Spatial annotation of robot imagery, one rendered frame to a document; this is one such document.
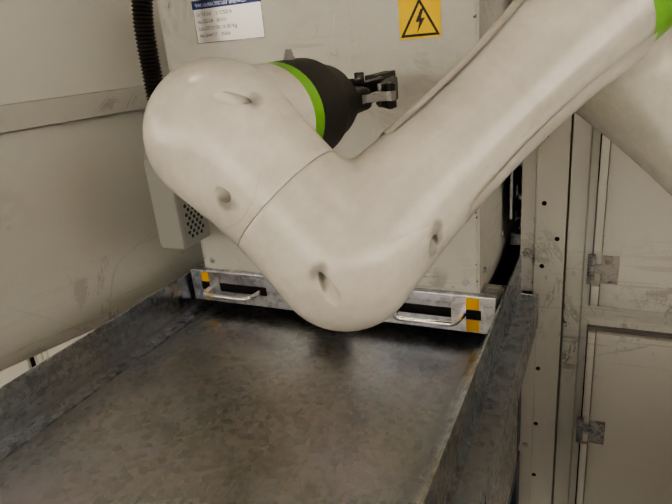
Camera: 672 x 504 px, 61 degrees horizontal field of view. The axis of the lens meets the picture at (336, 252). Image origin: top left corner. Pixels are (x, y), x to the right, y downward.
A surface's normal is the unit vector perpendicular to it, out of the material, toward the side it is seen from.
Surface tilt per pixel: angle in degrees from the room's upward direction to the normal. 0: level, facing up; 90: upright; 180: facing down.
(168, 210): 90
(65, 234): 90
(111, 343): 90
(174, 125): 74
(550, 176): 90
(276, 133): 53
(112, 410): 0
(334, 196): 48
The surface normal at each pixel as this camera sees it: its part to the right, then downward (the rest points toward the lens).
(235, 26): -0.41, 0.36
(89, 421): -0.09, -0.93
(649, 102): -0.51, 0.11
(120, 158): 0.76, 0.16
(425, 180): 0.23, -0.20
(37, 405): 0.91, 0.07
